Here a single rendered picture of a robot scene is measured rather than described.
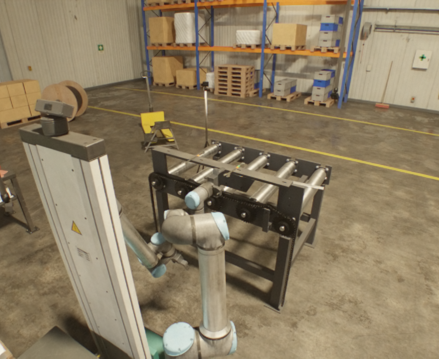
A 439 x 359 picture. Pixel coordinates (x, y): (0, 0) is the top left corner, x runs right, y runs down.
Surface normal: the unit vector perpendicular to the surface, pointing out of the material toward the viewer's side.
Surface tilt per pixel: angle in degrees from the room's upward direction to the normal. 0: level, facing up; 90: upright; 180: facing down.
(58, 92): 90
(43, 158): 90
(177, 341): 5
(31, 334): 0
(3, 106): 90
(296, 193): 90
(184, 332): 5
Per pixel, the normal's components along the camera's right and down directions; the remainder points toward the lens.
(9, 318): 0.00, -0.88
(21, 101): 0.80, 0.28
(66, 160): -0.48, 0.41
